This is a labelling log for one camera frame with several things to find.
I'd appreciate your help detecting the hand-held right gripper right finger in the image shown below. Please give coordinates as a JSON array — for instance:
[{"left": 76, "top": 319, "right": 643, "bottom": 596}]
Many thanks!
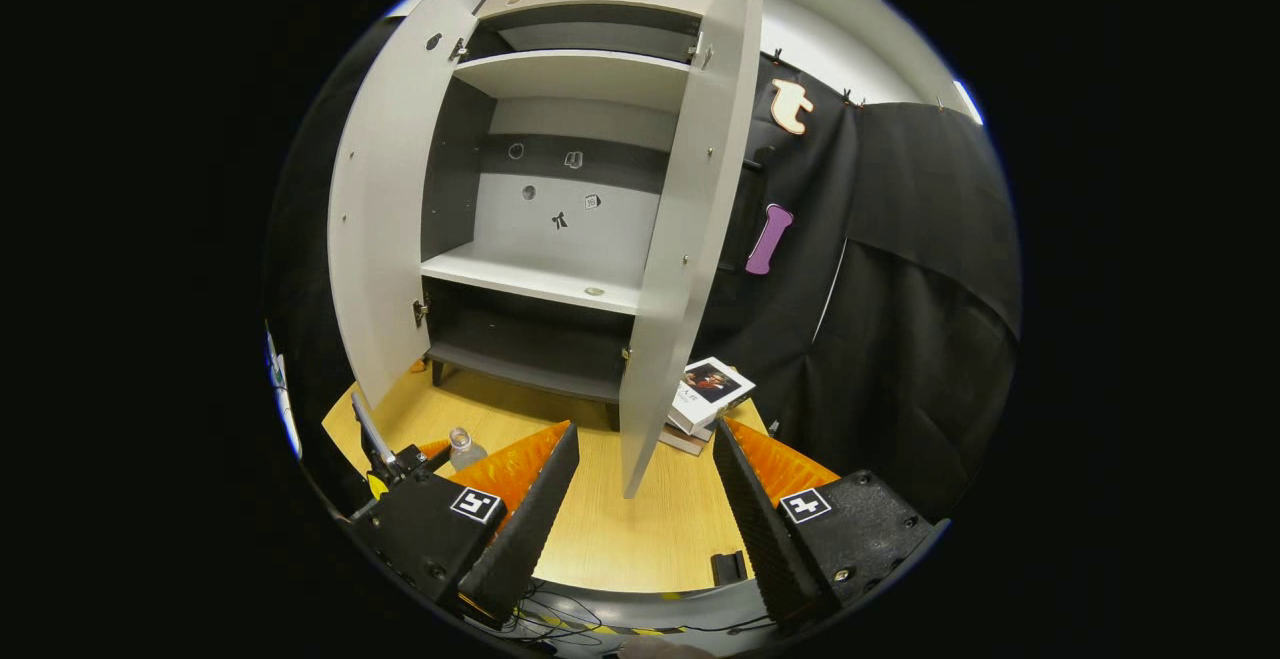
[{"left": 712, "top": 416, "right": 946, "bottom": 635}]

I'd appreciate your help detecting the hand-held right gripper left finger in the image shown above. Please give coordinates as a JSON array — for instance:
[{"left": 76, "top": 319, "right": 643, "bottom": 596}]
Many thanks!
[{"left": 348, "top": 421, "right": 581, "bottom": 630}]

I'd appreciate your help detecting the green label bottle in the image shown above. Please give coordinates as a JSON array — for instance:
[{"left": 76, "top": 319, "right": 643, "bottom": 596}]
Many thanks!
[{"left": 448, "top": 427, "right": 489, "bottom": 472}]

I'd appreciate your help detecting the grey cabinet door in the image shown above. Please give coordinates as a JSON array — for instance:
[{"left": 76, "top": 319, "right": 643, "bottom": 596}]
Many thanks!
[
  {"left": 327, "top": 0, "right": 479, "bottom": 410},
  {"left": 618, "top": 0, "right": 764, "bottom": 500}
]

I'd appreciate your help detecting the grey cabinet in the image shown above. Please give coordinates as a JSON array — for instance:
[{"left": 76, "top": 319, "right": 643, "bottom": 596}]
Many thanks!
[{"left": 420, "top": 0, "right": 721, "bottom": 430}]

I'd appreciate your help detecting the grey cabinet shelf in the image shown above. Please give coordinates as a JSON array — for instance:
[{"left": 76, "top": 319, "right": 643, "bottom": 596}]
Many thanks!
[
  {"left": 420, "top": 242, "right": 646, "bottom": 316},
  {"left": 452, "top": 49, "right": 701, "bottom": 112}
]

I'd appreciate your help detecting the brown flat book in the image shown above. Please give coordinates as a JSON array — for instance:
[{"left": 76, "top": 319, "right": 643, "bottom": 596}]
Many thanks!
[{"left": 655, "top": 419, "right": 713, "bottom": 457}]

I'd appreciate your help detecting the white picture book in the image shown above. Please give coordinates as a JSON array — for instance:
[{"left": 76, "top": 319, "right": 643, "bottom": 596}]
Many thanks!
[{"left": 665, "top": 356, "right": 758, "bottom": 440}]

